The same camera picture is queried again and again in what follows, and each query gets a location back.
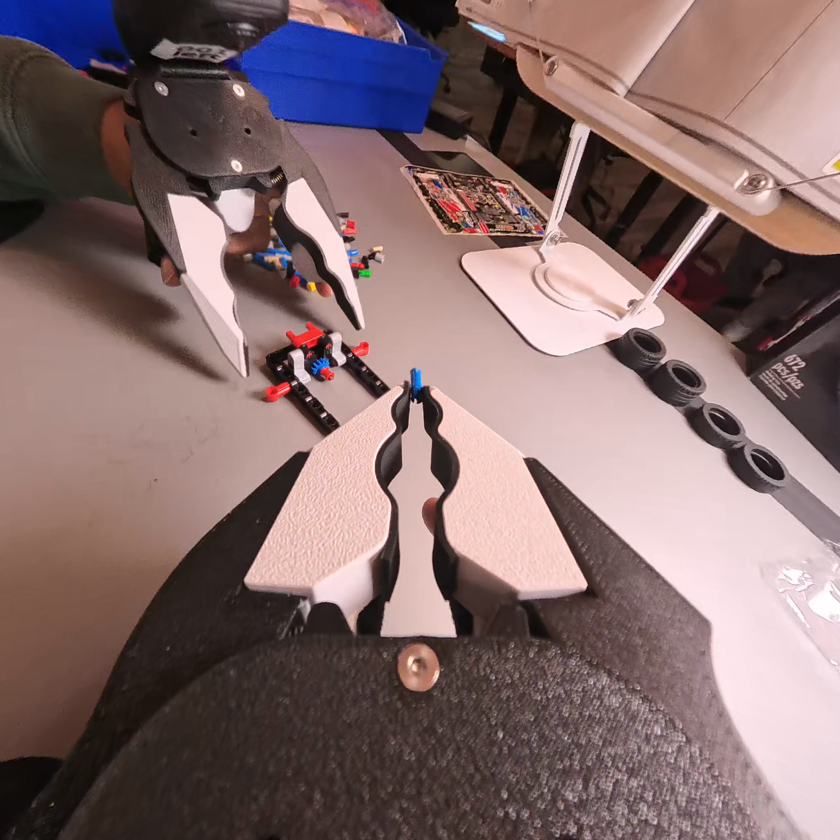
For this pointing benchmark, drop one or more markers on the black lego frame assembly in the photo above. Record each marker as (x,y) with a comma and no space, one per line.
(308,358)

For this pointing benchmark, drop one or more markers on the person's right hand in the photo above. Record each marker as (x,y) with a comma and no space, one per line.
(430,515)

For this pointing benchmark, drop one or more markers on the clear plastic bag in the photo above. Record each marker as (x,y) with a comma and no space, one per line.
(810,590)

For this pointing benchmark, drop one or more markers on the blue plastic bin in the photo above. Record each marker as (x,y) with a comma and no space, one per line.
(46,26)
(341,85)

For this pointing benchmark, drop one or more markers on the person's left forearm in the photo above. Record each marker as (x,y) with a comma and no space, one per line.
(52,118)

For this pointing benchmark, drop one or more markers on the person's left hand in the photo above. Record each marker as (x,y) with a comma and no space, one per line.
(118,151)

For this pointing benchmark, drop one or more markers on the blue lego pin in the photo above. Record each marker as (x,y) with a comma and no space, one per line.
(415,380)

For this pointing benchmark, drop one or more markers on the pile of small lego pieces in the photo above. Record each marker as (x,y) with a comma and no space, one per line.
(272,259)

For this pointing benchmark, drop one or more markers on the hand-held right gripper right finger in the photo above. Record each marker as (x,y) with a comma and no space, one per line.
(512,518)

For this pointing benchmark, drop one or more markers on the black rubber toy tire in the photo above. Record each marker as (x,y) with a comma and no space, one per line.
(702,430)
(741,472)
(666,387)
(640,348)

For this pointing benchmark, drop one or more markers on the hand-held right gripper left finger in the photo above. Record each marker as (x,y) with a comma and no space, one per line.
(321,518)

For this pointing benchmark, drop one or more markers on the black lego set box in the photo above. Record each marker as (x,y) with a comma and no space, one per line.
(807,394)

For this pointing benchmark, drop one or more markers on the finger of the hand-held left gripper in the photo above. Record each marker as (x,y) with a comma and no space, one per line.
(321,236)
(203,262)

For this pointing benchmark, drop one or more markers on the lego instruction booklet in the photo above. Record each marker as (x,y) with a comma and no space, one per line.
(476,200)
(656,39)

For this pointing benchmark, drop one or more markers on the clear bags of parts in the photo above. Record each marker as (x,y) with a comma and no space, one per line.
(348,19)

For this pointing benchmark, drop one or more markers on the black knit cloth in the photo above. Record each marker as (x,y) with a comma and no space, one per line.
(16,223)

